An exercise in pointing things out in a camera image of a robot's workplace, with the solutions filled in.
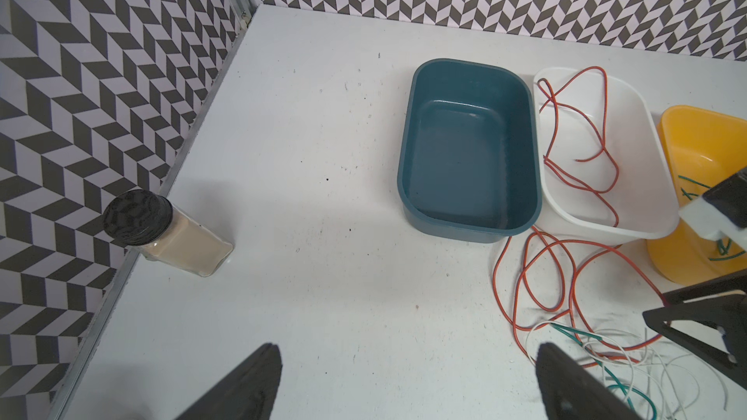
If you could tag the yellow plastic bin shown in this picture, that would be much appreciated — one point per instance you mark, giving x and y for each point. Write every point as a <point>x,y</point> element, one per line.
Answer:
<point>702,148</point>

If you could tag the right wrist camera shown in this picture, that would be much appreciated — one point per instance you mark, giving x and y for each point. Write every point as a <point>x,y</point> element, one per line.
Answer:
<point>720,212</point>

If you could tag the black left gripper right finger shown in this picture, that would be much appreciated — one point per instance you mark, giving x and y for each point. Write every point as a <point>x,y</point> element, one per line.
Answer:
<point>569,392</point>

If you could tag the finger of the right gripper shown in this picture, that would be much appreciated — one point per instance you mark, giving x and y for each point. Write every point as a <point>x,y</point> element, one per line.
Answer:
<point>709,320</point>

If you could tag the black lid spice jar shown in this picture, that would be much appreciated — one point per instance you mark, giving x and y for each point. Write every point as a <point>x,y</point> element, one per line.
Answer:
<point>161,232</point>

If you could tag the white plastic bin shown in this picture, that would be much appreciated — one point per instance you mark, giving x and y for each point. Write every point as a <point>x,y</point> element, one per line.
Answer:
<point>604,175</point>

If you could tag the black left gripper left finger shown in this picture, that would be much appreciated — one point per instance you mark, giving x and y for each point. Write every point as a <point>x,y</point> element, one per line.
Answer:
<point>247,392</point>

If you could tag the teal plastic bin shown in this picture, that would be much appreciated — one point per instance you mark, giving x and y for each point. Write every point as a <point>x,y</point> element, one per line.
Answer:
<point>469,164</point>

